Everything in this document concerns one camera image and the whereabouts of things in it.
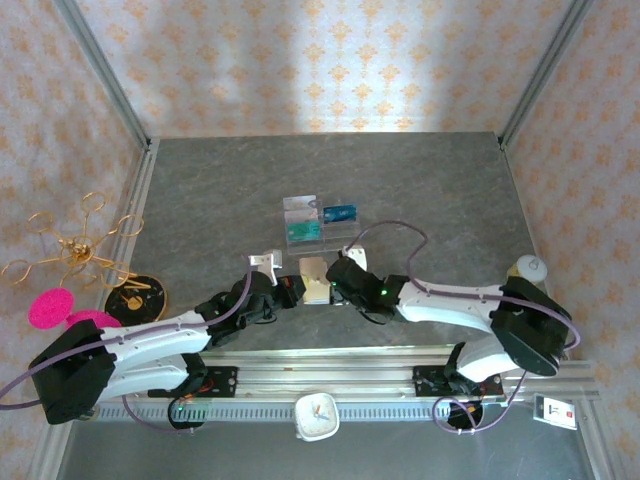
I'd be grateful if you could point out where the beige card holder wallet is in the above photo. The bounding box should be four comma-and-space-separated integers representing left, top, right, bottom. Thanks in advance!
298, 256, 334, 307

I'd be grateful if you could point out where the clear acrylic card stand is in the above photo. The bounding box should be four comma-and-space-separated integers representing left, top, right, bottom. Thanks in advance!
282, 194, 366, 256

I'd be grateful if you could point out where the teal green card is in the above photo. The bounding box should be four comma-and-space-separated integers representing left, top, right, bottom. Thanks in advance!
286, 222, 322, 244

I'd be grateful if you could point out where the pale pink white card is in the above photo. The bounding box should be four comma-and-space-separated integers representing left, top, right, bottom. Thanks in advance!
283, 209, 321, 226

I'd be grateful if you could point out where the blue card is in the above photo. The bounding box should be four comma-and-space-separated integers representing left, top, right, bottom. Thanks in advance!
322, 203, 358, 224

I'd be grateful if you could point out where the silver white card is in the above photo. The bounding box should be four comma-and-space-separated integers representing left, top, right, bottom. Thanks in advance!
283, 195, 319, 214

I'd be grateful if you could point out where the black gold round coaster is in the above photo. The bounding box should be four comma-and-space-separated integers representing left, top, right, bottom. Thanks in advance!
103, 273, 169, 324

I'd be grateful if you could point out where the white square clock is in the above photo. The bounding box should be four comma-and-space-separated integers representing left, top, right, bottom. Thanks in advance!
293, 392, 341, 444

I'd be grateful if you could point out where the black round base disc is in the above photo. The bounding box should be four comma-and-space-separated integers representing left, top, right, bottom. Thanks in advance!
168, 398, 207, 434
446, 399, 485, 434

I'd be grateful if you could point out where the pink felt disc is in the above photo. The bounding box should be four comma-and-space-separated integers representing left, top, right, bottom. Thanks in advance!
28, 288, 76, 331
67, 309, 124, 332

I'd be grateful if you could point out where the yellow cup with white lid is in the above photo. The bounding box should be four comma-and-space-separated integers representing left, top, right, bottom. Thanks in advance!
507, 253, 549, 287

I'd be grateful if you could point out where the white tag with red button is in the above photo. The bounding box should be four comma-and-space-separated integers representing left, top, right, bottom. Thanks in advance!
532, 393, 580, 430

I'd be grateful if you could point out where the aluminium mounting rail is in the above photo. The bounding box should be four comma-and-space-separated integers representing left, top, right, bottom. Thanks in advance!
94, 347, 599, 407

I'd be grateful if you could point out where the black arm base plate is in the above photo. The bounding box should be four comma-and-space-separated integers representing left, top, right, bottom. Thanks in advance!
412, 364, 504, 399
147, 366, 239, 400

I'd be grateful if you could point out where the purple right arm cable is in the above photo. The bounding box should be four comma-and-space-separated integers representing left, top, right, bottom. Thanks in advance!
342, 219, 584, 435

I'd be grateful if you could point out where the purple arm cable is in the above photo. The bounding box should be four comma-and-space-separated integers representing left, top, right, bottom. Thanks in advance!
342, 219, 584, 435
0, 254, 254, 435

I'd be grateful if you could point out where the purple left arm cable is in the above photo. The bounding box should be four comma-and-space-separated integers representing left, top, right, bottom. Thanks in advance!
0, 254, 254, 435

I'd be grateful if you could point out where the grey slotted cable duct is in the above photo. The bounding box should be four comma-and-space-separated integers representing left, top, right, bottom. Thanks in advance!
97, 403, 451, 424

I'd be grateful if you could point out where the aluminium table side rail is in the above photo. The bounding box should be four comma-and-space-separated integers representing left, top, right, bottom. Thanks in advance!
498, 137, 619, 480
37, 137, 161, 480

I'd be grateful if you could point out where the gold wire stand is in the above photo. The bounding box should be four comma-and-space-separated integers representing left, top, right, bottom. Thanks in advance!
0, 191, 151, 291

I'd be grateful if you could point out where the aluminium frame post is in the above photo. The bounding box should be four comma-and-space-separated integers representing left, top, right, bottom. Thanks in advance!
52, 0, 154, 151
498, 0, 596, 151

